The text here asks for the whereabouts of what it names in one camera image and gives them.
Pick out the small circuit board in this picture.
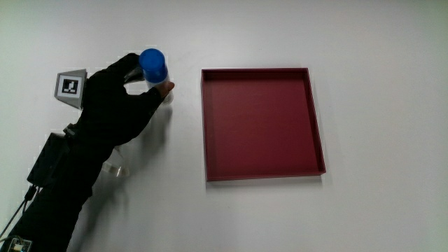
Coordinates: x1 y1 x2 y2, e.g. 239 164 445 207
6 236 33 252

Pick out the white desk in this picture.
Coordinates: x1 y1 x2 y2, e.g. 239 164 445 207
0 0 448 252

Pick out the blue capped glue bottle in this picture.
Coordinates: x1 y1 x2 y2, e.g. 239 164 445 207
139 48 175 106

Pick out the black cable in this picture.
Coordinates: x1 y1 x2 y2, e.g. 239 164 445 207
0 185 39 243

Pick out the person's left hand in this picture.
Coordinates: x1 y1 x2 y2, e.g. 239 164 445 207
54 52 176 147

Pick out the clear plastic piece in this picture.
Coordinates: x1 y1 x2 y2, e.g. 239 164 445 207
101 146 130 178

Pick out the black sensor box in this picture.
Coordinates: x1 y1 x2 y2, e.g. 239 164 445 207
27 132 71 188

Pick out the dark red square tray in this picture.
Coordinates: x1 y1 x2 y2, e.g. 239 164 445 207
200 67 327 182

